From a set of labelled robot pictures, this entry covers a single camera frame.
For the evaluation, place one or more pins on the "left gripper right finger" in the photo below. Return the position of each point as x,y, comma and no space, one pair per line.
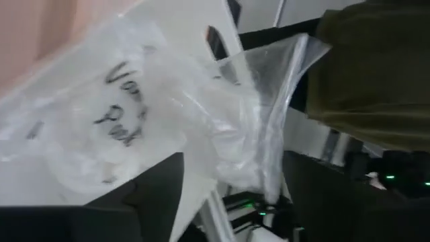
315,195

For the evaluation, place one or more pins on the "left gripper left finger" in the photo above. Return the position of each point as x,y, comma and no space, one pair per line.
158,195

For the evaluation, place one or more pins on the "clear bagged vanity pack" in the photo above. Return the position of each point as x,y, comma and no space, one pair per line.
117,111

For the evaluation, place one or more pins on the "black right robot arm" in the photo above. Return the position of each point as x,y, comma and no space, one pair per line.
403,168

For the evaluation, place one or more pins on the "black device green lights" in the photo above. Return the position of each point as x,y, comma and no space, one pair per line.
245,205

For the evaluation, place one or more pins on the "olive green cloth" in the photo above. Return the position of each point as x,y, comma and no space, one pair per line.
369,67

